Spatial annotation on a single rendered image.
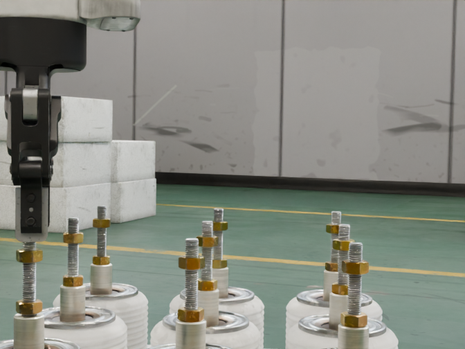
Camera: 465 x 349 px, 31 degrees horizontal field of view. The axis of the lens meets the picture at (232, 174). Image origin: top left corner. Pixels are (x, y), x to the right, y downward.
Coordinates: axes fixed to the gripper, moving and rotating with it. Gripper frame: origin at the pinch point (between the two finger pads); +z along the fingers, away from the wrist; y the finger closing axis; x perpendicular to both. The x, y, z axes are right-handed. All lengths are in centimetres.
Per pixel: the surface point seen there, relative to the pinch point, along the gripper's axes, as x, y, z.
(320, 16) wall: 178, -509, -87
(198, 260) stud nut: 11.7, 3.9, 2.8
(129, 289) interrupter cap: 8.8, -23.0, 10.0
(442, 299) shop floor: 96, -133, 36
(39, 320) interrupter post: 0.5, 0.8, 7.5
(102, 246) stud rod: 6.0, -22.3, 5.4
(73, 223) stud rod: 2.9, -10.9, 1.7
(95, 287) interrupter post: 5.3, -21.9, 9.5
